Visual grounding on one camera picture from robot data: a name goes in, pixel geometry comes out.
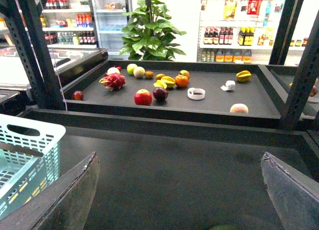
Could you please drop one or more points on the green apple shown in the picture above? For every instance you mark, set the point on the green apple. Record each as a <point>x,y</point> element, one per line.
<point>130,68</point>

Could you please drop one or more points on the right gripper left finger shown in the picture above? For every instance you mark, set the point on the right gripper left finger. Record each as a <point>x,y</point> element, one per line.
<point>64,205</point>

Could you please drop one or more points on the white crumpled tape roll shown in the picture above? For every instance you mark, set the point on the white crumpled tape roll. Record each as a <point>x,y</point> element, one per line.
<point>230,85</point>

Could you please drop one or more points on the red yellow small apple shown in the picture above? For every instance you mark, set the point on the red yellow small apple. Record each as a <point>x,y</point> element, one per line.
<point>185,73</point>

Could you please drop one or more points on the black metal rack post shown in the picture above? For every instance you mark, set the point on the black metal rack post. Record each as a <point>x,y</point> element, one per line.
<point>23,20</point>

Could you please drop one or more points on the glass door fridge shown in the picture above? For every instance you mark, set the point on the glass door fridge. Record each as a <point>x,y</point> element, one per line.
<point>110,19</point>

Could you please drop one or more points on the yellow starfruit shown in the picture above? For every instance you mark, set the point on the yellow starfruit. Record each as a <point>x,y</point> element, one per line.
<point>244,76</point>
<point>165,82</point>

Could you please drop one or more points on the green potted plant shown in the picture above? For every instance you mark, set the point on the green potted plant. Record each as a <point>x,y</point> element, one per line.
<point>149,34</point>

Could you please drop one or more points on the yellow starfruit centre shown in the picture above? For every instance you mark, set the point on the yellow starfruit centre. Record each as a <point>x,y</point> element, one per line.
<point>165,82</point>

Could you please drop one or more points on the pink dragon fruit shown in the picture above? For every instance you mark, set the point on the pink dragon fruit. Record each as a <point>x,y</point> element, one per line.
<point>113,81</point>

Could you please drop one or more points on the green avocado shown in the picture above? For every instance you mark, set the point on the green avocado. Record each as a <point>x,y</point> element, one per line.
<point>223,227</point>

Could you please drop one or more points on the pale peach front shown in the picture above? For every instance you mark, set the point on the pale peach front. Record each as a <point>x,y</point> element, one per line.
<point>239,108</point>

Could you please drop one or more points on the beige round melon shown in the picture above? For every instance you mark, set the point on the beige round melon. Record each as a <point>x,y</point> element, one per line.
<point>139,72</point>

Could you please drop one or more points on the white grocery shelf right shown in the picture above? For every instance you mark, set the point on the white grocery shelf right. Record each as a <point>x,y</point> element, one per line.
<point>254,31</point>

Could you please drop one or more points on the orange persimmon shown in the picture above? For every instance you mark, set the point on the orange persimmon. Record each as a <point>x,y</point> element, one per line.
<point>181,81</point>

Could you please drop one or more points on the small red apple left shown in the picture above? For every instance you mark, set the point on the small red apple left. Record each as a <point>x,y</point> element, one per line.
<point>78,95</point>

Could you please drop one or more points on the white pink fruit back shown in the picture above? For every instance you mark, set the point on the white pink fruit back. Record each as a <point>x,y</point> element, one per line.
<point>113,70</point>

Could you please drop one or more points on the olive brown kiwi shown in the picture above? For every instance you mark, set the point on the olive brown kiwi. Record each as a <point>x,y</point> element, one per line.
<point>159,76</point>

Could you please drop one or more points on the drinks shelf left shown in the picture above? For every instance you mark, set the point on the drinks shelf left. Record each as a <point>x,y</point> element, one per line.
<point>68,24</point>

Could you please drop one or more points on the light blue plastic basket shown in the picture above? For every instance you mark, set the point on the light blue plastic basket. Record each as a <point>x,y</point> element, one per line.
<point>23,176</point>

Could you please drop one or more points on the yellow starfruit right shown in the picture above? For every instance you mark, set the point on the yellow starfruit right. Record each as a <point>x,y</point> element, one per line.
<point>244,76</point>

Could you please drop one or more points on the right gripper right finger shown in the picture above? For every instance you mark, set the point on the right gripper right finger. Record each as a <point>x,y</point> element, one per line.
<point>294,195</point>

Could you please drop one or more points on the dark purple plum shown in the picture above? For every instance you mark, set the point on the dark purple plum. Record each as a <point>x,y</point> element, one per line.
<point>160,94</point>

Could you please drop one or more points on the black shelf tray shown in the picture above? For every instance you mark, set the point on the black shelf tray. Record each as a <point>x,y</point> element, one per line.
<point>263,95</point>

